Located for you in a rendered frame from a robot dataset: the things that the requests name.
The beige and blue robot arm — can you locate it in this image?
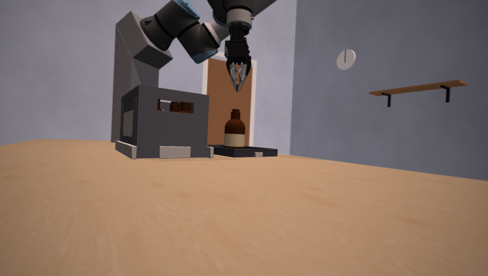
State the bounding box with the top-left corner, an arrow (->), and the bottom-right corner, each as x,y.
140,0 -> 277,64

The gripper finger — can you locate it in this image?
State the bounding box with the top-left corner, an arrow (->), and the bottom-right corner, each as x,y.
237,56 -> 251,92
226,57 -> 238,92

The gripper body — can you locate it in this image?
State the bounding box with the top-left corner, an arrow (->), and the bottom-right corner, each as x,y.
224,22 -> 250,65

